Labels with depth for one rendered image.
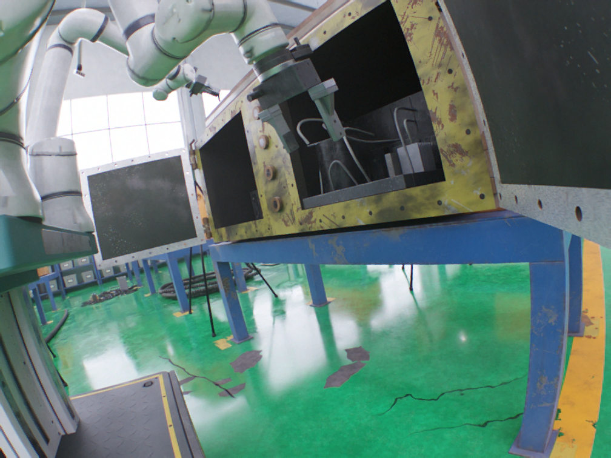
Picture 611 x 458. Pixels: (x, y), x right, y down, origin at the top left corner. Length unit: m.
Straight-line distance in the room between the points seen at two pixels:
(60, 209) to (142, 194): 0.98
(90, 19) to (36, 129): 0.44
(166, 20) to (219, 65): 12.41
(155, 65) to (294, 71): 0.24
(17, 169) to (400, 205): 0.73
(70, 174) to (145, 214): 0.94
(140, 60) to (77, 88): 10.76
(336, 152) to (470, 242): 0.51
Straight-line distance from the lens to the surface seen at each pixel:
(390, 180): 0.76
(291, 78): 0.55
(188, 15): 0.47
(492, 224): 0.69
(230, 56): 13.38
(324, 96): 0.52
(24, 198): 0.44
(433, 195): 0.70
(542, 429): 0.90
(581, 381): 1.23
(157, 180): 1.80
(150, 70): 0.60
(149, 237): 1.78
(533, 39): 0.31
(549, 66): 0.29
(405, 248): 0.80
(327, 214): 0.92
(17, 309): 0.85
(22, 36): 0.33
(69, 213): 0.87
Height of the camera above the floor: 0.73
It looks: 4 degrees down
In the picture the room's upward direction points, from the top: 12 degrees counter-clockwise
